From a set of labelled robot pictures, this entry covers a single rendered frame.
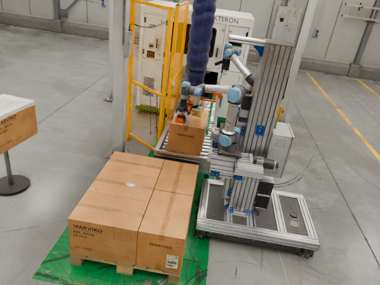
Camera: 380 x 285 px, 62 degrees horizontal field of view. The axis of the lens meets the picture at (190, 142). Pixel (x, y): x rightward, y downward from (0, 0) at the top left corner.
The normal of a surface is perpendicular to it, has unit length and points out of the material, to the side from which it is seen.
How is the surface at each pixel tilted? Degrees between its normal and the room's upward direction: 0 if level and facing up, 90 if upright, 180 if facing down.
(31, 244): 0
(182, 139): 90
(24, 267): 0
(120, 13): 90
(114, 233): 90
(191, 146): 90
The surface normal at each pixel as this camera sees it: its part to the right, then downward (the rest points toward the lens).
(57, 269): 0.12, -0.88
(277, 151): -0.11, 0.44
